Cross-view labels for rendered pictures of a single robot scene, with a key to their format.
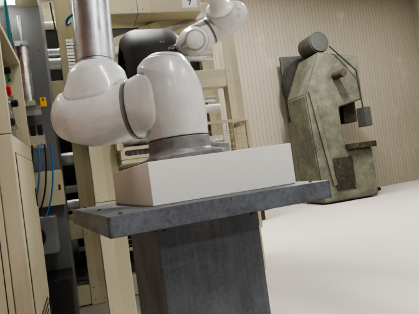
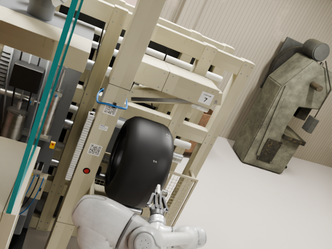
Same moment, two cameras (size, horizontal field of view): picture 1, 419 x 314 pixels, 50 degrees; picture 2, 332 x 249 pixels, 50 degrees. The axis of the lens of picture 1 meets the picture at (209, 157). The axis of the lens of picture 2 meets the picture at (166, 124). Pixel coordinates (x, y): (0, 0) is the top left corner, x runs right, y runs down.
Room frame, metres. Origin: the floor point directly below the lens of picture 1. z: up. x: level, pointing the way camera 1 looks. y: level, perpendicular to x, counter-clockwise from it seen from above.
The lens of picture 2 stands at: (0.26, 0.24, 2.28)
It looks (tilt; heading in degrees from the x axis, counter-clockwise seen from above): 20 degrees down; 358
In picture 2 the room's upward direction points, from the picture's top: 25 degrees clockwise
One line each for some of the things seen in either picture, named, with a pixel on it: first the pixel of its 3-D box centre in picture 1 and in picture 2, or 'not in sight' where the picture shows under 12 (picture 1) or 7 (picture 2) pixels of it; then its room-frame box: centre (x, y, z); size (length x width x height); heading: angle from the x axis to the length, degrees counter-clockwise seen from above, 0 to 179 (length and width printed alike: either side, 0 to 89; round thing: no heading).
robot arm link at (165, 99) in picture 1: (168, 96); not in sight; (1.15, 0.08, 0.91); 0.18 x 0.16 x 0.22; 79
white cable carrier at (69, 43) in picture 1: (75, 88); (80, 146); (2.22, 0.60, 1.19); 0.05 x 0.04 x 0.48; 16
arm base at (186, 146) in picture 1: (187, 149); not in sight; (1.15, 0.05, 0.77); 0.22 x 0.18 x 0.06; 110
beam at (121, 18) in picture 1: (146, 8); (172, 79); (2.68, 0.25, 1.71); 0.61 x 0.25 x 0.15; 106
